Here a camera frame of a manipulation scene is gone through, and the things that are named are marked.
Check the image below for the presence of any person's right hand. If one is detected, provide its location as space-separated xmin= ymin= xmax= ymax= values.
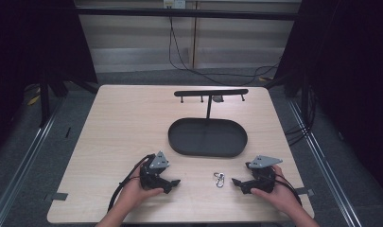
xmin=250 ymin=164 xmax=304 ymax=219

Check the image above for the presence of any black wall cable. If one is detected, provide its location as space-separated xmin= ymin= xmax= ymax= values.
xmin=167 ymin=16 xmax=282 ymax=87

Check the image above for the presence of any white wall socket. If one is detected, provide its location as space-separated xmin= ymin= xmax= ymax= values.
xmin=163 ymin=0 xmax=187 ymax=10

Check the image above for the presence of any right hand-held gripper black cable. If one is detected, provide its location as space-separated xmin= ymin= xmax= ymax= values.
xmin=273 ymin=172 xmax=304 ymax=206

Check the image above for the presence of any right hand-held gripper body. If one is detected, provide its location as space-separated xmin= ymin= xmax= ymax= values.
xmin=244 ymin=154 xmax=284 ymax=194

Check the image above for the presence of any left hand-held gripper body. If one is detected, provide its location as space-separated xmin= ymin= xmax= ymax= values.
xmin=139 ymin=150 xmax=170 ymax=191

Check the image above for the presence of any black horizontal metal bar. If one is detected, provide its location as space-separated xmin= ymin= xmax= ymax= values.
xmin=75 ymin=7 xmax=302 ymax=22

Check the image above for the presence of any black metal stand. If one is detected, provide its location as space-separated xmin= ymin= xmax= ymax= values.
xmin=38 ymin=79 xmax=52 ymax=129

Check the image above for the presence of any bundle of black floor cables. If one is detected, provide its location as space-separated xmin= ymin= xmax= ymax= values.
xmin=284 ymin=84 xmax=317 ymax=148

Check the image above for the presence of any silver floor rail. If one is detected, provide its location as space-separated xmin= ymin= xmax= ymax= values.
xmin=0 ymin=96 xmax=67 ymax=227
xmin=287 ymin=97 xmax=365 ymax=227

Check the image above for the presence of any yellow floor tape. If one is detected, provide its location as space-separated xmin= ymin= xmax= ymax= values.
xmin=26 ymin=87 xmax=42 ymax=107

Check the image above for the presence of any dark curtain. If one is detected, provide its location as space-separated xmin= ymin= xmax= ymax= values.
xmin=273 ymin=0 xmax=383 ymax=200
xmin=0 ymin=0 xmax=99 ymax=159

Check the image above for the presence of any black hook stand with tray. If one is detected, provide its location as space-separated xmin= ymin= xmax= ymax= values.
xmin=167 ymin=88 xmax=250 ymax=159

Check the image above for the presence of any person's left hand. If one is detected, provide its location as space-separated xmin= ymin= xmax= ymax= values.
xmin=117 ymin=175 xmax=165 ymax=213

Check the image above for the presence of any grey tape strip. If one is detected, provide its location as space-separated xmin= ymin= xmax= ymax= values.
xmin=43 ymin=192 xmax=69 ymax=203
xmin=294 ymin=186 xmax=315 ymax=197

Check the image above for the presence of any hand-held gripper black cable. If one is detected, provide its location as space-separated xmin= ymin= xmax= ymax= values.
xmin=273 ymin=172 xmax=304 ymax=206
xmin=107 ymin=153 xmax=157 ymax=213

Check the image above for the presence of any silver carabiner key ring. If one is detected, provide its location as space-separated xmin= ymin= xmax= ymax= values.
xmin=213 ymin=171 xmax=227 ymax=189

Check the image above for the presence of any left hand-held gripper black cable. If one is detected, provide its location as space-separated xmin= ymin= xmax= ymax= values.
xmin=107 ymin=153 xmax=157 ymax=213

